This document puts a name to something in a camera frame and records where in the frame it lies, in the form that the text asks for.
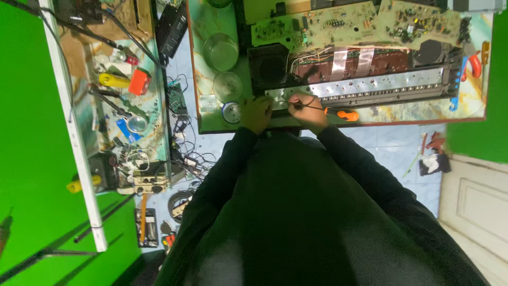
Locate white long board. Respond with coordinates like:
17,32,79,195
38,0,108,253

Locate small clear glass bowl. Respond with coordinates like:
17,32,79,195
212,71,244,104

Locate black and white cloth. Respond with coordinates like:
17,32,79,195
418,153,452,176

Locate opened black electronic keyboard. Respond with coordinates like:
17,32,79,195
247,39,466,117

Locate round metal tin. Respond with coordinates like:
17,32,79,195
221,102,242,125

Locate green circuit board with capacitors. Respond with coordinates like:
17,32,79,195
376,0,464,51

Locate small green circuit board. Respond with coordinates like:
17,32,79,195
166,83,189,117

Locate person's right hand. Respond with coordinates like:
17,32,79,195
287,92,330,136

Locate blue plastic tool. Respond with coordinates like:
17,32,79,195
449,57,470,112

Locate large clear glass bowl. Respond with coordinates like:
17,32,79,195
203,33,240,73

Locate white ribbon cable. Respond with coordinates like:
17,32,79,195
330,47,348,81
354,47,375,78

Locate red-handled pliers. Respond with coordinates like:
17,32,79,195
468,52,483,79

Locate black power adapter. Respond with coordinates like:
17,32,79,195
155,3,189,59

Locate yellow cylinder handle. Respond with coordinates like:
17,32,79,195
66,174,102,194

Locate long green circuit board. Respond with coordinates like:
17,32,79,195
251,1,382,53

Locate person's left hand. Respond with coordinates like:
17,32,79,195
240,95,275,136

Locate person's black jacket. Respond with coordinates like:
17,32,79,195
155,126,491,286

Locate red tools heap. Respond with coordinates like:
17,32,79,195
420,131,447,155

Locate perforated metal strip plate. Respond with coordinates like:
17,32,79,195
265,67,445,101

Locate white panel door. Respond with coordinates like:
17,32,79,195
438,154,508,286

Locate black tool case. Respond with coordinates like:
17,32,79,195
134,207,160,249

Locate tangle of black cables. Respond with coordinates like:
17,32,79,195
167,114,217,224

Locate orange-handled screwdriver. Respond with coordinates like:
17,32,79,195
286,100,360,122

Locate cluttered side table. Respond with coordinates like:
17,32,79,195
52,0,172,196

